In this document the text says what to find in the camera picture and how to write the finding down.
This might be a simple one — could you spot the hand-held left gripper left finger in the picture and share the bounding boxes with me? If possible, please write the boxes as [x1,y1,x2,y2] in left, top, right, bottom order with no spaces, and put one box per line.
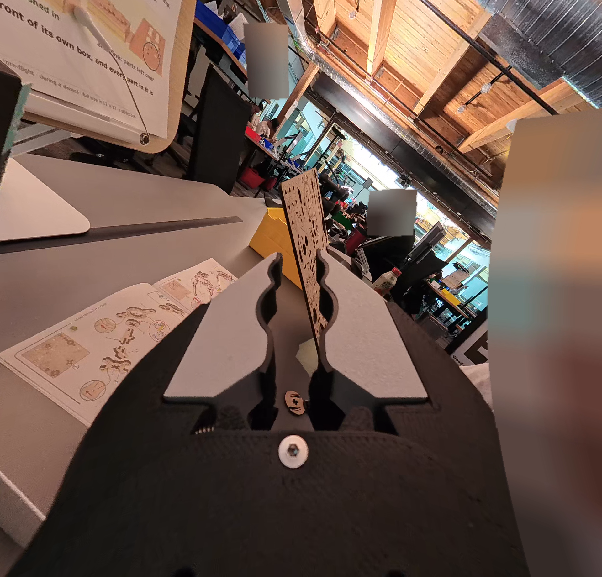
[163,253,284,420]

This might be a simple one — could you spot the yellow plastic bin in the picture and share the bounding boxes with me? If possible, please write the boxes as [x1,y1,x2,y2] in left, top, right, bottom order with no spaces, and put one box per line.
[248,206,306,290]

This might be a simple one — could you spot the open instruction booklet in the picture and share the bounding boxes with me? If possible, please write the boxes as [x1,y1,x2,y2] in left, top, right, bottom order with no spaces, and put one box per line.
[0,257,238,427]

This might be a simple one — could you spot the black upright panel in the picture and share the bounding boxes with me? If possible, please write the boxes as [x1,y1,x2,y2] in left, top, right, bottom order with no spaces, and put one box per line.
[187,65,253,195]

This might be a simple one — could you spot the laser-cut wooden parts sheet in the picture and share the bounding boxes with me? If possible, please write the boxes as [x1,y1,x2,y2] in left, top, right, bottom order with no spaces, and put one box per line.
[281,168,331,352]

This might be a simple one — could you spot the large silver air duct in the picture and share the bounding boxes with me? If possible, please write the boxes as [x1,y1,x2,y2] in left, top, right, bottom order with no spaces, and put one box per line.
[477,0,602,105]

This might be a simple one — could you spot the drink bottle with red cap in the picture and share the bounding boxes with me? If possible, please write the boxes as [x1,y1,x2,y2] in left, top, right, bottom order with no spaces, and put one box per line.
[372,267,403,300]

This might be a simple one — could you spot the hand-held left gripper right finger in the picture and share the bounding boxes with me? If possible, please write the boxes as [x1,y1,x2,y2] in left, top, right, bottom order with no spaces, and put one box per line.
[308,251,429,422]

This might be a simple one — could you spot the blue storage bins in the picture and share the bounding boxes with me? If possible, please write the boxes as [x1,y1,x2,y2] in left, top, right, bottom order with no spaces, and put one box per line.
[194,0,248,68]

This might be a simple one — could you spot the black computer monitor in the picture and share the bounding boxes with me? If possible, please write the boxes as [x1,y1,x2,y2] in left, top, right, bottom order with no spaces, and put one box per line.
[407,222,448,271]

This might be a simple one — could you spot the red storage bin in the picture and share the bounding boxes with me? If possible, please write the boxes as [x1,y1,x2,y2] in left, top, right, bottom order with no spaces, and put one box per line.
[239,166,279,193]

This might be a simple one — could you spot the black white marker card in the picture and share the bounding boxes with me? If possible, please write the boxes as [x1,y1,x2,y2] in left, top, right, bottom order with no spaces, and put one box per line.
[444,325,491,366]

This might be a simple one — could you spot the white board stand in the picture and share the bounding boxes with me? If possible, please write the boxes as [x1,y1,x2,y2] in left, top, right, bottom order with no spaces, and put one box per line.
[0,118,91,244]

